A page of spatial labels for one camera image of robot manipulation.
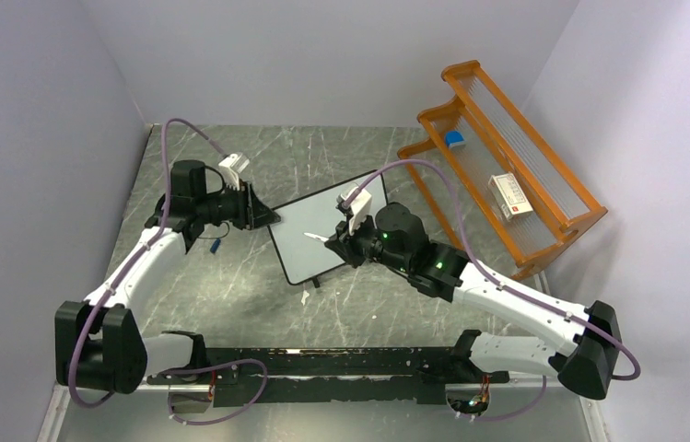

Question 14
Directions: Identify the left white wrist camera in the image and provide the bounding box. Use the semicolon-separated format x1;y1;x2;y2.
217;152;250;191

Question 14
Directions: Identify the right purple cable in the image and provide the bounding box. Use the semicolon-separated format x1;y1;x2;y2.
344;158;642;382

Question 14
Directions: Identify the orange wooden rack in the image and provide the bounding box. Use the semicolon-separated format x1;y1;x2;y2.
398;60;608;280

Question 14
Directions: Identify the blue marker cap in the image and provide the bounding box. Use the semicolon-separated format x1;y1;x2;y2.
209;238;221;254

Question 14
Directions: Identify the blue eraser on rack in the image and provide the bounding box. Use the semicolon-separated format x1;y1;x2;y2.
444;131;466;149

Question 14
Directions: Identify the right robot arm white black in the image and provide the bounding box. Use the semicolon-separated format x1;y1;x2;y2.
323;203;623;400

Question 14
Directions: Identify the white red small box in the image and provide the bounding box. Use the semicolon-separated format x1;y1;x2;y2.
488;173;533;221

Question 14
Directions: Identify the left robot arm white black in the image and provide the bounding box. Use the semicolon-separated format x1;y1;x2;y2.
54;154;280;394

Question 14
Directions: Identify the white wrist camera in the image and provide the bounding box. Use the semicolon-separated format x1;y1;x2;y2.
217;152;250;191
336;186;372;236

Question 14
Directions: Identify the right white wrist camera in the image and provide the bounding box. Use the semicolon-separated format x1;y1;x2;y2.
336;186;372;236

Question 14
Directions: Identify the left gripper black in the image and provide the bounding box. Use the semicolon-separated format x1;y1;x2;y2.
195;178;280;230

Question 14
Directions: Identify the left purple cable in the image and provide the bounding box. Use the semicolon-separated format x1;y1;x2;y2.
67;118;229;409

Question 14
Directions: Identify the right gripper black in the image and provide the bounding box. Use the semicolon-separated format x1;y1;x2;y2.
325;208;411;274

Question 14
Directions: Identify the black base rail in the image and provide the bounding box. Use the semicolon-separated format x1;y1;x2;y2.
145;346;510;408

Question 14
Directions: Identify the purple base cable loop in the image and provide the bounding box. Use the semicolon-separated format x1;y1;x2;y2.
164;358;269;427

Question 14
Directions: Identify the white marker pen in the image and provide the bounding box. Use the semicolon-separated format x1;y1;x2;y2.
303;232;328;242

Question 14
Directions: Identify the white board black frame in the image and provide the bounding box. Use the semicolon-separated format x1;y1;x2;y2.
268;172;370;285

